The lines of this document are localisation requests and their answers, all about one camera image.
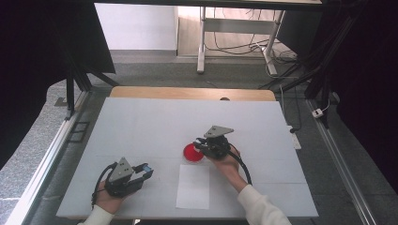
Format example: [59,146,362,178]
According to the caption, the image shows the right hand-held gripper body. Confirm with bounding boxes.
[200,125,235,160]

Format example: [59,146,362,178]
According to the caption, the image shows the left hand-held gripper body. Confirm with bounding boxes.
[103,157,145,199]

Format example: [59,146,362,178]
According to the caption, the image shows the round red ink pad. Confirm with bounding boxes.
[182,143,205,163]

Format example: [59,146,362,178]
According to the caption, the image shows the white paper sheet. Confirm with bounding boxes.
[176,164,210,210]

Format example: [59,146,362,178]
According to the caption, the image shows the person's left hand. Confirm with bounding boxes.
[93,181,133,216]

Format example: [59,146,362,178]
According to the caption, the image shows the person's right hand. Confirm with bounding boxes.
[207,145,249,193]

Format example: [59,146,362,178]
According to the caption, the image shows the white table cover board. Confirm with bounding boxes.
[55,97,319,218]

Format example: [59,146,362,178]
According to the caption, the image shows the wooden table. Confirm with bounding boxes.
[109,85,277,102]

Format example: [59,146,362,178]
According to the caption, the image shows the black metal stand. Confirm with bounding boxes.
[64,62,120,121]
[259,8,360,129]

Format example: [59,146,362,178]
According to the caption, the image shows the black curtain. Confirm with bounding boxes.
[0,0,116,170]
[276,0,398,195]

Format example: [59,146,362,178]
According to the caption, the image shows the right hand-held gripper cable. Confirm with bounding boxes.
[226,142,253,186]

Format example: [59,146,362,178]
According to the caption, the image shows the aluminium floor rail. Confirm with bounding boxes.
[305,98,378,225]
[4,90,92,225]

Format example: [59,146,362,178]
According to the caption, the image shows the loose black cables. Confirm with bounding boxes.
[203,7,299,64]

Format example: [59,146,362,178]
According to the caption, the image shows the white desk frame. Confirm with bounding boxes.
[196,6,286,77]

